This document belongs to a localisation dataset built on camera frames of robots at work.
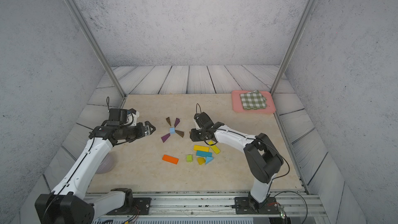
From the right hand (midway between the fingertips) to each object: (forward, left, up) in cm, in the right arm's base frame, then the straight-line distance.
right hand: (192, 136), depth 88 cm
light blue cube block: (+8, +14, -7) cm, 18 cm away
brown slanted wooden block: (+7, +8, -8) cm, 13 cm away
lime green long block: (-3, -12, -8) cm, 15 cm away
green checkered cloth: (+35, -42, -8) cm, 55 cm away
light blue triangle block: (-10, -9, -7) cm, 15 cm away
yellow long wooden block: (-3, -3, -8) cm, 9 cm away
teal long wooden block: (-6, -6, -10) cm, 13 cm away
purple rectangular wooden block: (+4, +18, -7) cm, 20 cm away
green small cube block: (-10, +2, -7) cm, 12 cm away
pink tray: (+35, -30, -11) cm, 47 cm away
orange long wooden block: (-9, +15, -9) cm, 19 cm away
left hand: (-2, +20, +11) cm, 23 cm away
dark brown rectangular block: (+17, +18, -7) cm, 25 cm away
